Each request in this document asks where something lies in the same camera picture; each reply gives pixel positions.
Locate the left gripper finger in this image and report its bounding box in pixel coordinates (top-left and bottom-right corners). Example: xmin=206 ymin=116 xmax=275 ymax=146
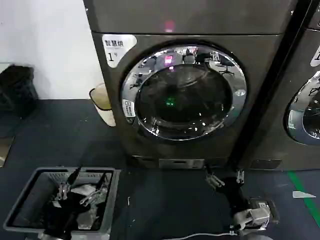
xmin=55 ymin=166 xmax=82 ymax=202
xmin=78 ymin=172 xmax=113 ymax=207

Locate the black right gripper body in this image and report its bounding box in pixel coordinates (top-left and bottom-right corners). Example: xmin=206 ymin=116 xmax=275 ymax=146
xmin=216 ymin=175 xmax=252 ymax=210

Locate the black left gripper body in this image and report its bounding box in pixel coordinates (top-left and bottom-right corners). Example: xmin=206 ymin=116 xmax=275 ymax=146
xmin=45 ymin=191 xmax=85 ymax=237

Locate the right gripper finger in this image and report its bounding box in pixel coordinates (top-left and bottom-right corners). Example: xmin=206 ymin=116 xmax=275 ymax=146
xmin=204 ymin=163 xmax=226 ymax=191
xmin=234 ymin=168 xmax=245 ymax=185

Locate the pale grey cloth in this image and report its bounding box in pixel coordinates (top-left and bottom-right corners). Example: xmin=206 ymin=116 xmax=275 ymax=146
xmin=51 ymin=183 xmax=111 ymax=230

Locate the grey laundry basket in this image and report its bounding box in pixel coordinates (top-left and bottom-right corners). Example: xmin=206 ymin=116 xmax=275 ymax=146
xmin=2 ymin=166 xmax=122 ymax=236

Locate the white paper scrap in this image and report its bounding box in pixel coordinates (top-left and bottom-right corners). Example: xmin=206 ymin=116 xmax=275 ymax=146
xmin=292 ymin=190 xmax=317 ymax=200

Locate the green floor tape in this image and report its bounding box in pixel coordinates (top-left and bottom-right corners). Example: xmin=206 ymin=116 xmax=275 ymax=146
xmin=286 ymin=170 xmax=320 ymax=214

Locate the flat brown cardboard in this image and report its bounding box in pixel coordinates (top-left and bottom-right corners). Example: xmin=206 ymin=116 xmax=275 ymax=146
xmin=0 ymin=135 xmax=16 ymax=169

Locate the beige waste bin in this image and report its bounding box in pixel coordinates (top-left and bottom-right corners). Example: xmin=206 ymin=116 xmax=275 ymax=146
xmin=88 ymin=82 xmax=117 ymax=127

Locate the round glass dryer door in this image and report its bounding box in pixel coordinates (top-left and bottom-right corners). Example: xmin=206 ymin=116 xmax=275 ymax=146
xmin=286 ymin=70 xmax=320 ymax=146
xmin=119 ymin=45 xmax=249 ymax=141

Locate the small white door sticker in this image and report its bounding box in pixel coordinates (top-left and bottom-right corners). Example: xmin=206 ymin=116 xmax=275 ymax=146
xmin=122 ymin=98 xmax=136 ymax=119

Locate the white printed label sticker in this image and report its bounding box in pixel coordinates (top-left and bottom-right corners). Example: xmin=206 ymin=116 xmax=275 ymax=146
xmin=309 ymin=44 xmax=320 ymax=69
xmin=101 ymin=34 xmax=138 ymax=68

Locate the grey dryer with label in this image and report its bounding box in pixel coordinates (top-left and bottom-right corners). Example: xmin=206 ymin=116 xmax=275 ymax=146
xmin=83 ymin=0 xmax=299 ymax=171

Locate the white cable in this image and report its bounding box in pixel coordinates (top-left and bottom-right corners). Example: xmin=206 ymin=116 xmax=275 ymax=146
xmin=181 ymin=228 xmax=238 ymax=240

